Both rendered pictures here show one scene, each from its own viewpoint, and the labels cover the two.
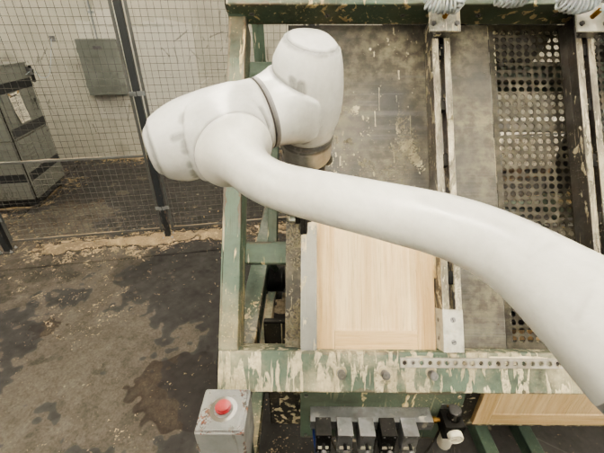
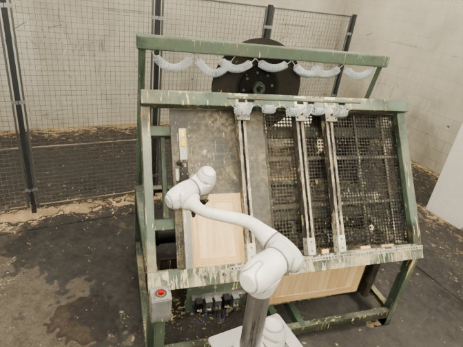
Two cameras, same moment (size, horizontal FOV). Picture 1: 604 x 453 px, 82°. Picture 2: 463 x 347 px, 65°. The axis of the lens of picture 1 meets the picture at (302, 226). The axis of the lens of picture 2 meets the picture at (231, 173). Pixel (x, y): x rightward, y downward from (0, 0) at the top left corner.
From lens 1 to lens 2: 1.41 m
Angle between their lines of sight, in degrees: 18
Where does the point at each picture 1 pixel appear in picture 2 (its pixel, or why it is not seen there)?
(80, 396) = (11, 335)
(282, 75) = (201, 180)
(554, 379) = not seen: hidden behind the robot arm
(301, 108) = (206, 188)
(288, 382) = (181, 284)
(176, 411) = (88, 332)
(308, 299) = (188, 245)
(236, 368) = (156, 280)
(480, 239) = (247, 223)
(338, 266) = (200, 228)
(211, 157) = (188, 205)
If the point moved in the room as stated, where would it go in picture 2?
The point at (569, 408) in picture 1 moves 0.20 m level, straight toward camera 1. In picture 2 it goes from (309, 288) to (299, 302)
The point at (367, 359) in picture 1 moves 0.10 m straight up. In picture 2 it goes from (215, 269) to (218, 257)
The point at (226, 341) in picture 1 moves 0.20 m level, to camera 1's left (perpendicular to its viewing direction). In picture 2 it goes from (151, 268) to (118, 272)
